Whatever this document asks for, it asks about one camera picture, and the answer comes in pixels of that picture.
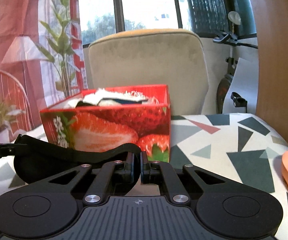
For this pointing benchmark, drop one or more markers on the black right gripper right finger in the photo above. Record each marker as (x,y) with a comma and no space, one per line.
(165,176)

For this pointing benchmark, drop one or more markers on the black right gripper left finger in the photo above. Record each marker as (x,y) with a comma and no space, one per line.
(114,178)

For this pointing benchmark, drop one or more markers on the black soft cloth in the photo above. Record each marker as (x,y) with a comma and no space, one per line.
(35,160)

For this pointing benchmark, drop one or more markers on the clear plastic packaging bag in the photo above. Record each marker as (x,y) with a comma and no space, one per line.
(119,101)

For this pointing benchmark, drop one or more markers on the white tissue paper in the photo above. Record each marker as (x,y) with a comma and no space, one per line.
(71,103)

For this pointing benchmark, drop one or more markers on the white fluffy scarf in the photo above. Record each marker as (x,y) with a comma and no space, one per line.
(94,98)

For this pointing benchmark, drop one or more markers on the red strawberry cardboard box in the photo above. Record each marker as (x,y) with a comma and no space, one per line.
(101,128)

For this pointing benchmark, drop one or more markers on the geometric patterned tablecloth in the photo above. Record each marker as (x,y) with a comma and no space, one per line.
(241,147)

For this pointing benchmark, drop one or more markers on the beige upholstered chair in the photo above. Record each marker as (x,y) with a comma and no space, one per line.
(173,57)

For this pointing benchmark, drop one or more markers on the wooden board panel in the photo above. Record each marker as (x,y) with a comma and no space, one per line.
(271,18)

